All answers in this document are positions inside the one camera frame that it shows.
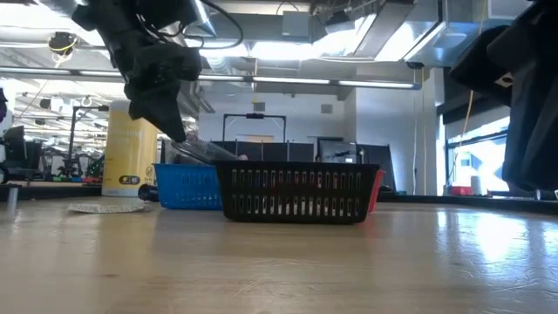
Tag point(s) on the red plastic basket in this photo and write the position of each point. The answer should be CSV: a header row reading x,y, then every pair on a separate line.
x,y
376,192

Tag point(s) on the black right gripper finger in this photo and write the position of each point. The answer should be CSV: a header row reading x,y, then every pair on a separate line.
x,y
536,144

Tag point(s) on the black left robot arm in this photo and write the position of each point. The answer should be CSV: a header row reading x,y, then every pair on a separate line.
x,y
113,13

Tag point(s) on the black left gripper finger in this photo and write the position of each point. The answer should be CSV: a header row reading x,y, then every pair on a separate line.
x,y
161,109

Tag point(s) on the black comb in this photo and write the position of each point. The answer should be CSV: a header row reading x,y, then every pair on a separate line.
x,y
209,152

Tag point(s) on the white bandage strip pack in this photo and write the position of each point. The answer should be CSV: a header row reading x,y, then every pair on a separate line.
x,y
109,208

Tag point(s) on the yellow white wipes canister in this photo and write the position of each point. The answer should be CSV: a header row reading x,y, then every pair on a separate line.
x,y
124,165

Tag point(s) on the silver metal post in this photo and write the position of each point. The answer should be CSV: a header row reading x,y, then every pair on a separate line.
x,y
12,200

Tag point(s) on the white paper roll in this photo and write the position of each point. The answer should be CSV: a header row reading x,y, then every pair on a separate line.
x,y
476,185

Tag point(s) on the black partition panel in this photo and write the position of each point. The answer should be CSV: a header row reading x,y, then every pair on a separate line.
x,y
279,152

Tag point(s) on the person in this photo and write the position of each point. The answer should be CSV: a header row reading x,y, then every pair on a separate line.
x,y
317,158
242,157

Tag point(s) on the large metal air duct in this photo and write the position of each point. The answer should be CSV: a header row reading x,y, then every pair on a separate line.
x,y
392,30

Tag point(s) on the blue plastic basket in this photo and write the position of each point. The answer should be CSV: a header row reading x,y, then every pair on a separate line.
x,y
183,187

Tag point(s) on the small red box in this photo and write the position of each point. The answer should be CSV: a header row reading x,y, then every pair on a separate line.
x,y
461,190

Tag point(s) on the black marker pen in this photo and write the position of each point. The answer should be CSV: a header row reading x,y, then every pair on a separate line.
x,y
147,193

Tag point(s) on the black plastic basket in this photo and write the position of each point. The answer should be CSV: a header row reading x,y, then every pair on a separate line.
x,y
296,219

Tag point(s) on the long ceiling light bar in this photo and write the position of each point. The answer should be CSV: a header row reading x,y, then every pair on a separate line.
x,y
375,83

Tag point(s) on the dark background monitor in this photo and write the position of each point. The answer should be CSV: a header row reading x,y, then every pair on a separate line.
x,y
15,144
335,148

